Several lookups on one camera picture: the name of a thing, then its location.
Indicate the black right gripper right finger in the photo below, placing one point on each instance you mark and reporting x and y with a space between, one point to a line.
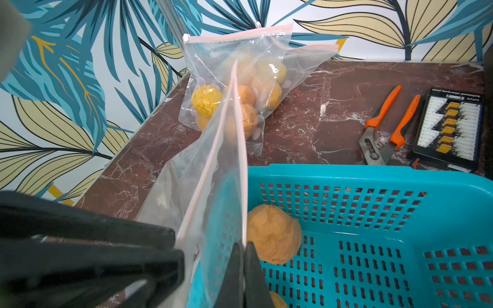
256 294

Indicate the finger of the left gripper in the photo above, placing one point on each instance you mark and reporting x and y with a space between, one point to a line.
53 255

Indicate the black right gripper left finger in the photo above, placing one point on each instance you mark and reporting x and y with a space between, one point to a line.
231 293

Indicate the clear dotted bag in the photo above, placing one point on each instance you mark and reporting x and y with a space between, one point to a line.
226 61
201 193

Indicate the teal plastic basket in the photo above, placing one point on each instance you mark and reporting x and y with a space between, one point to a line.
380 236

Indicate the potato orange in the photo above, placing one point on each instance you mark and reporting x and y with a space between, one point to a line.
246 95

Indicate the clear zipper bag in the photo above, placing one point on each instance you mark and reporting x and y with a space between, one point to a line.
274 77

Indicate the orange handled pliers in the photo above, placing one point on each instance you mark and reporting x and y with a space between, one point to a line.
385 131

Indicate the aluminium corner post left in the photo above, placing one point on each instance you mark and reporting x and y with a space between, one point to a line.
174 28

